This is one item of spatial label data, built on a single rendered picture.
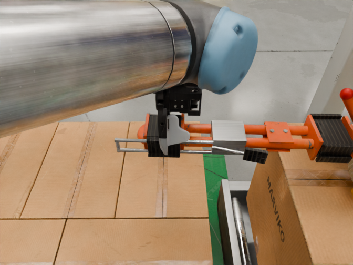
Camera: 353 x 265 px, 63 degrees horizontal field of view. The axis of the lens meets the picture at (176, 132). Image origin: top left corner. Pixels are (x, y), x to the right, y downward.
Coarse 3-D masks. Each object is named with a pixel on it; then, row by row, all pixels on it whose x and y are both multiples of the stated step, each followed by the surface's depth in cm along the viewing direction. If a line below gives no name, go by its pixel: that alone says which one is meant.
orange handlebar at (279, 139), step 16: (192, 128) 62; (208, 128) 62; (256, 128) 62; (272, 128) 61; (288, 128) 61; (304, 128) 62; (192, 144) 59; (208, 144) 59; (256, 144) 59; (272, 144) 59; (288, 144) 59; (304, 144) 59
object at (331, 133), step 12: (312, 120) 61; (324, 120) 62; (336, 120) 62; (348, 120) 60; (312, 132) 60; (324, 132) 60; (336, 132) 60; (348, 132) 60; (324, 144) 56; (336, 144) 56; (348, 144) 56; (312, 156) 60; (324, 156) 58; (336, 156) 58; (348, 156) 58
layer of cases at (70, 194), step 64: (64, 128) 159; (128, 128) 159; (0, 192) 129; (64, 192) 129; (128, 192) 129; (192, 192) 129; (0, 256) 109; (64, 256) 109; (128, 256) 109; (192, 256) 109
